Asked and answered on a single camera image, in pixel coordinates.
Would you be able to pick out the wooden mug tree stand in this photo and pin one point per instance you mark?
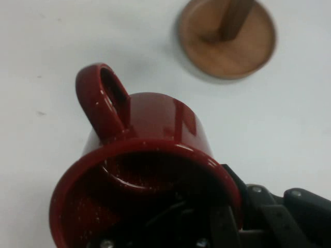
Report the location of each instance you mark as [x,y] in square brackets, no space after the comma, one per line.
[227,59]

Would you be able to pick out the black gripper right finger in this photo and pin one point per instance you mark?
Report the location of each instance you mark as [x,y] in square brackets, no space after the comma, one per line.
[297,206]

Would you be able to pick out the red ceramic mug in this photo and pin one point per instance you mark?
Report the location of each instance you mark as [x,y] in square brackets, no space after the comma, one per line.
[155,116]

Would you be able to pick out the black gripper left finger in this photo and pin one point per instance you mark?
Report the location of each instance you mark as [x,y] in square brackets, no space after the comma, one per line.
[222,227]

